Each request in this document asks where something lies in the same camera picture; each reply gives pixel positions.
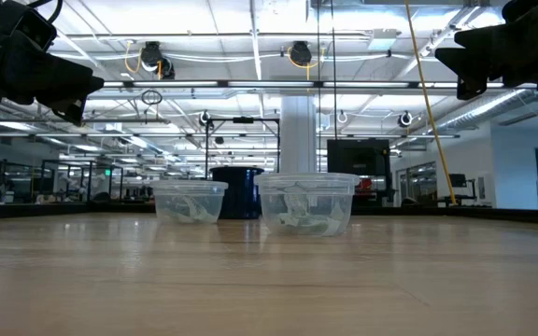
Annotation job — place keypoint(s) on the clear plastic bin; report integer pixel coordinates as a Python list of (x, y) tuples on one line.
[(189, 186), (306, 179)]

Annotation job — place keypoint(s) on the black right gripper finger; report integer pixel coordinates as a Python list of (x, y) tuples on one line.
[(474, 63), (469, 89)]

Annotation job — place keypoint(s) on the white building column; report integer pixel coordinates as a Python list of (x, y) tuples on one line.
[(298, 135)]

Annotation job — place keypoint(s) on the black desk monitor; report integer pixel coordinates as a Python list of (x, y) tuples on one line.
[(458, 180)]

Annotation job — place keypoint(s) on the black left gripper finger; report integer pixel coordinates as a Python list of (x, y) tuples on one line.
[(74, 112), (70, 84)]

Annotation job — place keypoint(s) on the black metal frame stand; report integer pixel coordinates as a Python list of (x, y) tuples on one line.
[(243, 120)]

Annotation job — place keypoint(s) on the black cage frame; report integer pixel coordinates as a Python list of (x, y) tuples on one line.
[(82, 162)]

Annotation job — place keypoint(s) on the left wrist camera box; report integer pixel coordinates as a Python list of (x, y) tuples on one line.
[(26, 25)]

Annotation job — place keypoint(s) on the silver ceiling duct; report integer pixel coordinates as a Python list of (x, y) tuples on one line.
[(479, 109)]

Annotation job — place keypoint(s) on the black cabinet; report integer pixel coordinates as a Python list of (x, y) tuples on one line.
[(358, 158)]

